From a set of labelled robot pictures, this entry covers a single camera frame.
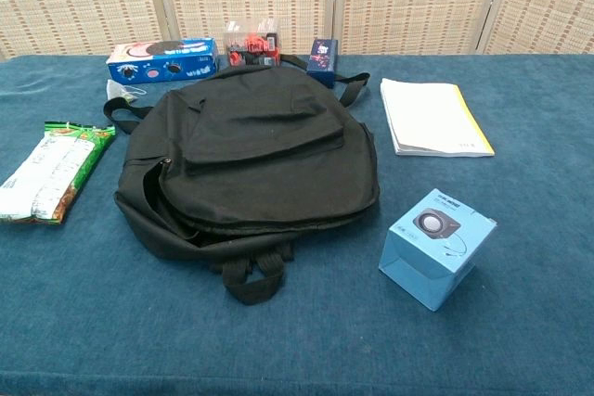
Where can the blue cookie box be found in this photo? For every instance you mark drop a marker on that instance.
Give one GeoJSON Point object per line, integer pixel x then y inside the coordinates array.
{"type": "Point", "coordinates": [162, 62]}

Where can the green white snack bag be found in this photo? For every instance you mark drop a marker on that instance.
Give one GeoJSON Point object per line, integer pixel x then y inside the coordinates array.
{"type": "Point", "coordinates": [51, 173]}

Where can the dark blue slim box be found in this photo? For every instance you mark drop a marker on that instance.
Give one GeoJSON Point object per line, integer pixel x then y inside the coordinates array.
{"type": "Point", "coordinates": [322, 62]}

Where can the black fabric backpack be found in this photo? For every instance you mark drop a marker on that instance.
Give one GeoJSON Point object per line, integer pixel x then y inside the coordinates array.
{"type": "Point", "coordinates": [260, 155]}

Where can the light blue speaker box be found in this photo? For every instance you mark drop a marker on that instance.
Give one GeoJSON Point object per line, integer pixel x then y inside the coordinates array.
{"type": "Point", "coordinates": [431, 252]}

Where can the blue tablecloth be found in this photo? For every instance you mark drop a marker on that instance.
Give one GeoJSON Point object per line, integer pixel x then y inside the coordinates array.
{"type": "Point", "coordinates": [139, 322]}

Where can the cream notebook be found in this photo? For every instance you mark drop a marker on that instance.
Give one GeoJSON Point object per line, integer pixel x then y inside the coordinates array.
{"type": "Point", "coordinates": [431, 113]}

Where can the clear box with red parts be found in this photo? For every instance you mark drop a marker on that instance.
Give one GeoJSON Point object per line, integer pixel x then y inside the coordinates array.
{"type": "Point", "coordinates": [250, 46]}

